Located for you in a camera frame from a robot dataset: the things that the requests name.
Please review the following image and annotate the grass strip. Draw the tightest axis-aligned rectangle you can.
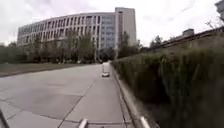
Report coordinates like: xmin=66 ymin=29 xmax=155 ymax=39
xmin=0 ymin=62 xmax=91 ymax=78

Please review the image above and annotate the green hedge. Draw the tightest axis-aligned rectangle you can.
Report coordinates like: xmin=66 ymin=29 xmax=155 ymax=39
xmin=111 ymin=44 xmax=224 ymax=128

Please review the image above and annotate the small white robot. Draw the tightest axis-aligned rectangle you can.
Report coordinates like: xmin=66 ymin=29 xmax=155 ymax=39
xmin=101 ymin=61 xmax=111 ymax=78

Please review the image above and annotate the row of trees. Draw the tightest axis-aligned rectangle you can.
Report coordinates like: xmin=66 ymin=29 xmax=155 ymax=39
xmin=0 ymin=31 xmax=143 ymax=65

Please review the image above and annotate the low brown building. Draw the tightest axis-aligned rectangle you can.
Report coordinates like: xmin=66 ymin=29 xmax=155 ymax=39
xmin=139 ymin=26 xmax=224 ymax=56

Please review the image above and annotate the grey concrete kerb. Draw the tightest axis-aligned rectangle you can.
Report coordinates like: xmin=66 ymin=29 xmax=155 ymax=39
xmin=111 ymin=66 xmax=161 ymax=128

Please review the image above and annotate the robot's own part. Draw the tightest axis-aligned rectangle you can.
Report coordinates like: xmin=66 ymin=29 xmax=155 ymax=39
xmin=78 ymin=118 xmax=89 ymax=128
xmin=139 ymin=116 xmax=151 ymax=128

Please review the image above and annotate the large curved grey building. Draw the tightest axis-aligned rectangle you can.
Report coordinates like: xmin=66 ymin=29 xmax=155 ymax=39
xmin=17 ymin=6 xmax=138 ymax=51

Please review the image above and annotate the grey concrete slab pavement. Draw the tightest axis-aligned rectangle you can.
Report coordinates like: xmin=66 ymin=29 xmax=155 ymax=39
xmin=0 ymin=63 xmax=136 ymax=128

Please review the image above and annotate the tall grey building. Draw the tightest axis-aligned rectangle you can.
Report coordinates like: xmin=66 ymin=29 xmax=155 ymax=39
xmin=215 ymin=0 xmax=224 ymax=18

